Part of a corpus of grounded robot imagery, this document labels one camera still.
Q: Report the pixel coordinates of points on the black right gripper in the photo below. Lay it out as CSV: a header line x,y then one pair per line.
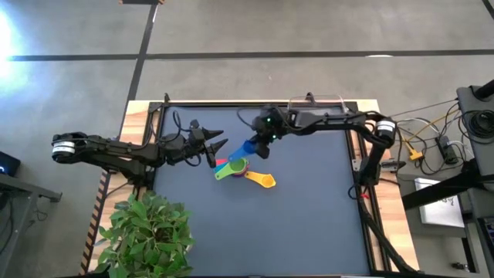
x,y
274,129

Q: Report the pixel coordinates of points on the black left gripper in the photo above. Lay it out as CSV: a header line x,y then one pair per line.
x,y
179,146

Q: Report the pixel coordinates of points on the blue measuring cup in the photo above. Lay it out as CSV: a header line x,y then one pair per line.
x,y
242,150

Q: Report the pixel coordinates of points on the red measuring cup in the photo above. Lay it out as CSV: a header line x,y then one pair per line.
x,y
220,161

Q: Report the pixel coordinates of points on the green measuring cup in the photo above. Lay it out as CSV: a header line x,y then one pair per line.
x,y
236,167

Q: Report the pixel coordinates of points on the yellow measuring cup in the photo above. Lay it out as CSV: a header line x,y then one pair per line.
x,y
264,180

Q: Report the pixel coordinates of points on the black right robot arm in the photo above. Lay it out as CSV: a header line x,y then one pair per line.
x,y
339,117

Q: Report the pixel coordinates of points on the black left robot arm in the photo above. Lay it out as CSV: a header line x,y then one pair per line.
x,y
116,150

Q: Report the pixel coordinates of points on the clear plastic basket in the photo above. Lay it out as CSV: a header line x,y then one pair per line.
x,y
316,101

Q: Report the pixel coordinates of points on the dark blue work mat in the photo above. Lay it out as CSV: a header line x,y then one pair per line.
x,y
357,166

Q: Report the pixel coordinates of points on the green potted plant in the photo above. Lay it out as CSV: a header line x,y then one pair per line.
x,y
146,235

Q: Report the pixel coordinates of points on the black power strip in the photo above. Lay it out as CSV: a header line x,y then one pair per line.
x,y
447,148

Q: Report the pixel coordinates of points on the white paper sheet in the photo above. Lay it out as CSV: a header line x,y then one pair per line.
x,y
440,204

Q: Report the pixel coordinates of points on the grey side desk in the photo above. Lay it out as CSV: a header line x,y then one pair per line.
x,y
15,197

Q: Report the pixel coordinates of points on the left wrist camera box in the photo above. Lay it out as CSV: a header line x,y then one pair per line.
x,y
195,131

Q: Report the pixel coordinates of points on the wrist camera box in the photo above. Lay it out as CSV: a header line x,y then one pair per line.
x,y
195,131
266,117

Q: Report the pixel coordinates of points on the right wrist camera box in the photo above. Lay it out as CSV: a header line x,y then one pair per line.
x,y
266,117

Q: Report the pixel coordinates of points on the black camera stand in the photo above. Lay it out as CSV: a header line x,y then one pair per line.
x,y
474,170

